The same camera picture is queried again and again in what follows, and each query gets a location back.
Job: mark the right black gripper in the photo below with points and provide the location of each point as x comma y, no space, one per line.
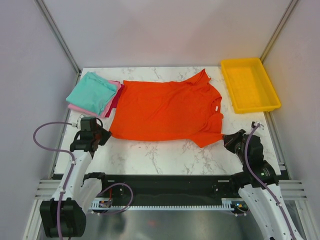
229,139

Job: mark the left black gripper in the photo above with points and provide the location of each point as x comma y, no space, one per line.
106,135

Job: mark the orange t-shirt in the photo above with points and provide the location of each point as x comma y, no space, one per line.
168,111

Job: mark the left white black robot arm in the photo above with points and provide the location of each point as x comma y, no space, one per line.
64,214

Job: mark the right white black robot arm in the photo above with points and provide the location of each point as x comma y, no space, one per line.
258,185

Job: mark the pink folded t-shirt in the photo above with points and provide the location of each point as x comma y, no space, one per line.
102,115

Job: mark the crimson folded t-shirt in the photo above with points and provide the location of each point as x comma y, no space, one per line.
115,100

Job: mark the teal folded t-shirt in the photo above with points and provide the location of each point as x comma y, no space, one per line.
92,93

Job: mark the yellow plastic tray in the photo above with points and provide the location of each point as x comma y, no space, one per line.
249,86

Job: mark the white slotted cable duct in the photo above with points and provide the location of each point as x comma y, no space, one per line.
101,204

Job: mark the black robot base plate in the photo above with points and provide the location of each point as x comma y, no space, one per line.
165,189

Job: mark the aluminium extrusion rail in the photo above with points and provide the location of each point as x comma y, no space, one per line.
46,188

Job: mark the left aluminium frame post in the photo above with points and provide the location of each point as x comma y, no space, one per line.
57,34

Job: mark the aluminium frame post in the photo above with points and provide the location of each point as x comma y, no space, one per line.
57,34
279,28

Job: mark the right aluminium frame post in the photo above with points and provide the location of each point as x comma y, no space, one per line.
279,28

